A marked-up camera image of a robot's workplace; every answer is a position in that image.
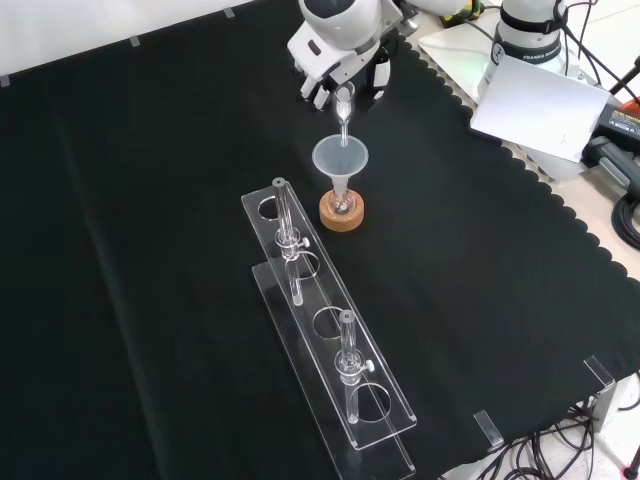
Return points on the clear acrylic funnel stand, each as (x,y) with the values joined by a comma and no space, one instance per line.
(325,350)

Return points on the yellow black stop button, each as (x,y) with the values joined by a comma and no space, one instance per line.
(460,12)

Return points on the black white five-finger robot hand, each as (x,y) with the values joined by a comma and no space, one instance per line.
(325,55)

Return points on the small round-bottom glass flask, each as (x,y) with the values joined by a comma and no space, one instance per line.
(344,206)

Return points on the black orange power box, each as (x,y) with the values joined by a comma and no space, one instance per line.
(620,120)

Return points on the white paper sheet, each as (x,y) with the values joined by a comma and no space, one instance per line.
(535,107)

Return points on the translucent plastic funnel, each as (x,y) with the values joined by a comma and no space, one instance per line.
(340,157)

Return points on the black bench cloth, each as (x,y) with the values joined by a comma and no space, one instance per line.
(150,250)

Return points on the clear cloth clip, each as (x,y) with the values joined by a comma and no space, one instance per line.
(600,377)
(489,428)

